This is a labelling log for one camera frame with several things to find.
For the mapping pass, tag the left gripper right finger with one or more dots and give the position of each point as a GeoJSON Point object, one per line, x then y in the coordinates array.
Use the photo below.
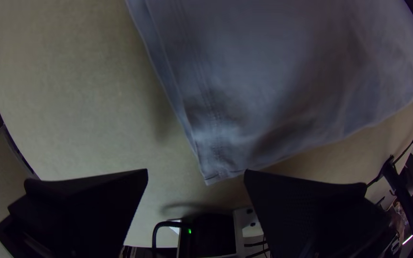
{"type": "Point", "coordinates": [310, 222]}

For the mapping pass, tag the white t-shirt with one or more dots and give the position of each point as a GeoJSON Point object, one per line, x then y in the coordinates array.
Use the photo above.
{"type": "Point", "coordinates": [271, 82]}

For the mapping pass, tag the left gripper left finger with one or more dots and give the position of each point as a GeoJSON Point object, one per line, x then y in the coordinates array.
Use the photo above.
{"type": "Point", "coordinates": [77, 215]}

